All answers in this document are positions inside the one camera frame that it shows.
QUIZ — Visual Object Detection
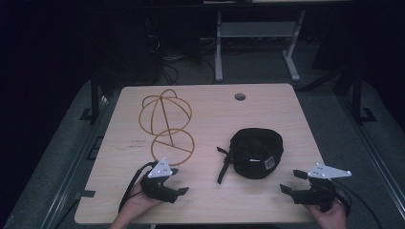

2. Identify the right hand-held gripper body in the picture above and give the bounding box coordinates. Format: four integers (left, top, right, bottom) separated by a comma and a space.
290, 162, 353, 214

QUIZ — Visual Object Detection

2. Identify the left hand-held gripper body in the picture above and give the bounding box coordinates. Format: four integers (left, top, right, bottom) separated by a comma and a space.
140, 156, 180, 204

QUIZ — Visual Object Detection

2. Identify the black cap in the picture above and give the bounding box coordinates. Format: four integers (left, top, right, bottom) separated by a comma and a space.
216, 127, 285, 185

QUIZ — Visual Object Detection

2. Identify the gold wire hat stand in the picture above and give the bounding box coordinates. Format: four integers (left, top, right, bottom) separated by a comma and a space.
139, 89, 196, 167

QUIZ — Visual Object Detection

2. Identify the person's left hand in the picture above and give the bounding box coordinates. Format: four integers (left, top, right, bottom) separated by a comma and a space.
124, 177, 164, 218

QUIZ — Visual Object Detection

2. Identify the person's right hand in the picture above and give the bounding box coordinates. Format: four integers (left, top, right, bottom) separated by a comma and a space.
305, 198, 350, 229

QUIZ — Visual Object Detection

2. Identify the black tape strip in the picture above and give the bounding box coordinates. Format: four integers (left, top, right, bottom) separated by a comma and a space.
75, 189, 96, 199

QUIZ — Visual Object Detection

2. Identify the black metal stand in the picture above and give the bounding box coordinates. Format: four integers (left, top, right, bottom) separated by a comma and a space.
350, 68, 378, 124
78, 74, 101, 122

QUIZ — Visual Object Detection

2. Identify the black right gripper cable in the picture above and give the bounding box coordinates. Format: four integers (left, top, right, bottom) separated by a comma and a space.
330, 179, 384, 229

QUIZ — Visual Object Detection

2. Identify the aluminium floor rail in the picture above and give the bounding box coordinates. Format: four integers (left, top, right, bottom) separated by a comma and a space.
336, 94, 405, 221
39, 94, 111, 229

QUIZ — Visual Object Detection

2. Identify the bundle of floor cables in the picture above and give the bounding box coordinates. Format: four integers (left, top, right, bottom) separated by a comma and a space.
157, 36, 218, 86

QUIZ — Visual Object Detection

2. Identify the grey metal table frame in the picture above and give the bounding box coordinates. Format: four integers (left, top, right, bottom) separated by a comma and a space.
214, 9, 308, 83

